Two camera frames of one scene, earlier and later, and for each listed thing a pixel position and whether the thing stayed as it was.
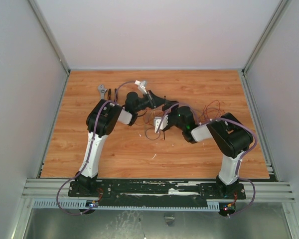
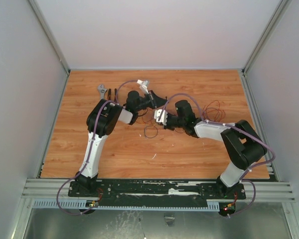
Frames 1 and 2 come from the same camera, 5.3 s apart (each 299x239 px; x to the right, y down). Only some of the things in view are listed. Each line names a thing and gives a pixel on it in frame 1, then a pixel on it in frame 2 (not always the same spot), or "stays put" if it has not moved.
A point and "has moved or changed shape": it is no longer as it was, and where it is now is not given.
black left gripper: (154, 100) stays put
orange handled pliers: (109, 93) stays put
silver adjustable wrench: (101, 90) stays put
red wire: (199, 121) → (214, 110)
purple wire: (168, 112) has moved or changed shape
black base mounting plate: (156, 192) stays put
